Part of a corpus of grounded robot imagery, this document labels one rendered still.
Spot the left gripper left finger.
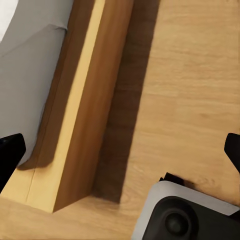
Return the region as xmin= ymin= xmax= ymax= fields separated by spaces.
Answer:
xmin=0 ymin=133 xmax=26 ymax=193

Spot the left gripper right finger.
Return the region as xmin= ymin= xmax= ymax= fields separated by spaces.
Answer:
xmin=224 ymin=133 xmax=240 ymax=173

